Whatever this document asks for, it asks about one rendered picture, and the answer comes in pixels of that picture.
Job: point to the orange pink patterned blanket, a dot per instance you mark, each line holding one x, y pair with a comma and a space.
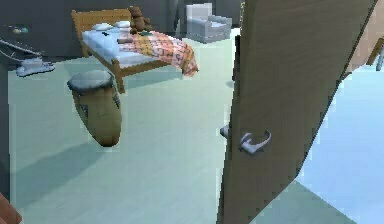
166, 50

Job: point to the grey armchair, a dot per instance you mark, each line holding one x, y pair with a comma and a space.
206, 25

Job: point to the brown drum with grey top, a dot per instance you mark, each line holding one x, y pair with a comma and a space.
98, 106

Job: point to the brown wooden room door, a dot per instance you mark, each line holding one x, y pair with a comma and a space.
286, 83

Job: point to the brown wooden bed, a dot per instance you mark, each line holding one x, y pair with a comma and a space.
110, 50

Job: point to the brown teddy bear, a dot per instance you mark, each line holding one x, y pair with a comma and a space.
138, 20

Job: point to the white pillow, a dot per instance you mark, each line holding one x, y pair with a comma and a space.
122, 24
101, 26

